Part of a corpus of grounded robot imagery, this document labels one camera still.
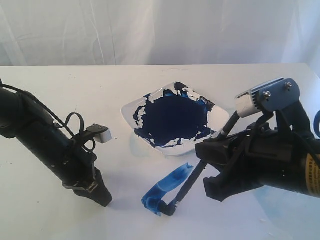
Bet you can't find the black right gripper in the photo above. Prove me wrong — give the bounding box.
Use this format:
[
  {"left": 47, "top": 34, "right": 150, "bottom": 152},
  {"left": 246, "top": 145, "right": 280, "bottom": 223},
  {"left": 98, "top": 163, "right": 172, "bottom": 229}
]
[{"left": 194, "top": 123, "right": 315, "bottom": 202}]

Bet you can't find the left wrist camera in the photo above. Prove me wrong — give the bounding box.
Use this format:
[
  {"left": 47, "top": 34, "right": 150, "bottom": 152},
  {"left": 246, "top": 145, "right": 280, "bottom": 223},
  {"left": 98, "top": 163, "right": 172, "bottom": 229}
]
[{"left": 86, "top": 124, "right": 112, "bottom": 144}]

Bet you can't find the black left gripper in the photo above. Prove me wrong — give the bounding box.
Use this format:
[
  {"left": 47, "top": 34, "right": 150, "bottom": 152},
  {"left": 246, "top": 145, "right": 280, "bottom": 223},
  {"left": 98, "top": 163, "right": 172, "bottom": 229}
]
[{"left": 62, "top": 148, "right": 113, "bottom": 207}]

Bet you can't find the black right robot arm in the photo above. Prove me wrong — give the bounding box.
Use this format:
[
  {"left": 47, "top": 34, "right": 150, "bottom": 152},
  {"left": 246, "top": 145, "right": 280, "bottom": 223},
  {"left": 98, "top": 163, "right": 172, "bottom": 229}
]
[{"left": 195, "top": 122, "right": 320, "bottom": 202}]

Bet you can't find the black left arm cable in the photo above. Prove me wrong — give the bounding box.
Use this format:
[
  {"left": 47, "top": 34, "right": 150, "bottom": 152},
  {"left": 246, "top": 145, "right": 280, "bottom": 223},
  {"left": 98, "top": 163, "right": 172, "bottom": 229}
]
[{"left": 0, "top": 83, "right": 97, "bottom": 153}]

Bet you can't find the white plate with blue paint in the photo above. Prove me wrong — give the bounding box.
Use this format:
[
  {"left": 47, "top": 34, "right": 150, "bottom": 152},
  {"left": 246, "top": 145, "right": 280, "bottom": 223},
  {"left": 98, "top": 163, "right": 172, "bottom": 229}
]
[{"left": 121, "top": 81, "right": 230, "bottom": 156}]

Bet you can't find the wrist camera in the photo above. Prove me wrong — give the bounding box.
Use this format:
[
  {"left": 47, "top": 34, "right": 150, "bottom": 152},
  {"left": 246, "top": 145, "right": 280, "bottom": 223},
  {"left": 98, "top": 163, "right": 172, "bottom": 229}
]
[
  {"left": 234, "top": 78, "right": 301, "bottom": 118},
  {"left": 86, "top": 124, "right": 112, "bottom": 144}
]

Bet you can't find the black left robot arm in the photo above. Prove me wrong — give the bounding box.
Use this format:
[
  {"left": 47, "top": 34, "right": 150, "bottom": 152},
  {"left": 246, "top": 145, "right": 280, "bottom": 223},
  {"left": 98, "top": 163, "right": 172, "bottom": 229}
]
[{"left": 0, "top": 83, "right": 113, "bottom": 207}]

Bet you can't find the white backdrop curtain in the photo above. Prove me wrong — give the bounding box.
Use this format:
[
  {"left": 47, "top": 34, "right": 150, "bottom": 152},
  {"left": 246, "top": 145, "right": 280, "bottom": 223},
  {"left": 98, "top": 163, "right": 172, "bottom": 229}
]
[{"left": 0, "top": 0, "right": 320, "bottom": 67}]

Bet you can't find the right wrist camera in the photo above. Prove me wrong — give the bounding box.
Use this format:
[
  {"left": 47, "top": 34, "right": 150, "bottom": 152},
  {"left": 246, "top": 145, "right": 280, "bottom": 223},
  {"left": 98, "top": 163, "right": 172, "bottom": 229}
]
[{"left": 234, "top": 78, "right": 301, "bottom": 118}]

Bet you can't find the black paintbrush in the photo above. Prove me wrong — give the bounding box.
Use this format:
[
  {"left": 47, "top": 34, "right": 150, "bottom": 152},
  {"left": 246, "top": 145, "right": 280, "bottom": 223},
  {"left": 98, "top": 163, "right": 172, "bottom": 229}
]
[{"left": 157, "top": 111, "right": 240, "bottom": 216}]

